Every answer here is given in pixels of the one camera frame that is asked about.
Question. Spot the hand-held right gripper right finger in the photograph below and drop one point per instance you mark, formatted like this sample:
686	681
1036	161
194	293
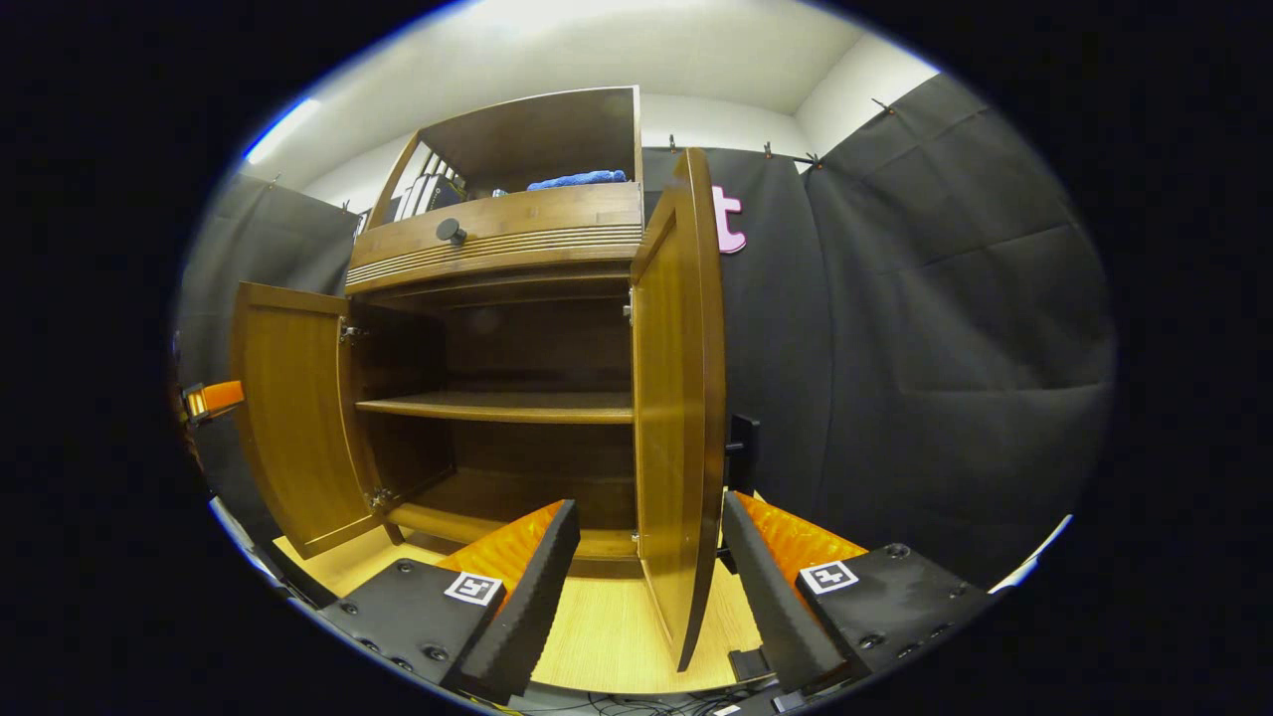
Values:
771	597

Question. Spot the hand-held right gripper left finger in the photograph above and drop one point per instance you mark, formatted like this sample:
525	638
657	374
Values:
532	597

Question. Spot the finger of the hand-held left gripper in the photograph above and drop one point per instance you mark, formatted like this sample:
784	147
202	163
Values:
221	396

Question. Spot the wooden cabinet door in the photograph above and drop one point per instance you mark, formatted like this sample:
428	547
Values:
666	398
298	418

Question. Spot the wooden double-door shoe cabinet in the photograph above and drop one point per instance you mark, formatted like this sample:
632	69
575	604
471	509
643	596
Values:
537	343

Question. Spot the silver door hinge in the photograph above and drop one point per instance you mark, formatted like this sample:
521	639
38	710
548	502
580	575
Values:
350	332
381	500
629	308

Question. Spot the wooden inner cabinet shelf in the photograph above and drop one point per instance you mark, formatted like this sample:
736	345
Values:
517	406

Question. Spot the round black drawer knob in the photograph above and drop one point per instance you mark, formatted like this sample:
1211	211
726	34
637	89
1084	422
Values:
450	230

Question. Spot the row of white binders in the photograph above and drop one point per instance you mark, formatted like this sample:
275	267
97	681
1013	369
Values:
423	196

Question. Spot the black backdrop cloth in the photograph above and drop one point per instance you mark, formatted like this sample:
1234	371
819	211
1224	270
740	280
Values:
945	348

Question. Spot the blue cloth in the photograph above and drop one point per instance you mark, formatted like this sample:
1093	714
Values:
582	180

